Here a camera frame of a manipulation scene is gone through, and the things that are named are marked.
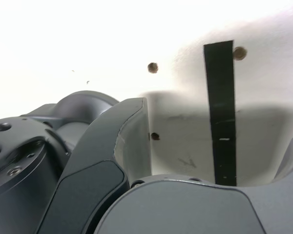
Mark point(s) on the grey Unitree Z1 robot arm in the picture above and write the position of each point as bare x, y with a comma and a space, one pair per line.
27, 151

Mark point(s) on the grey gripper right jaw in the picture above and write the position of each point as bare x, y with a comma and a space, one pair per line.
185, 209

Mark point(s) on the black tape strip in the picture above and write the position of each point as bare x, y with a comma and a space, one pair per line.
221, 109

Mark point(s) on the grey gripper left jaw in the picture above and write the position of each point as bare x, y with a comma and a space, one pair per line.
92, 170

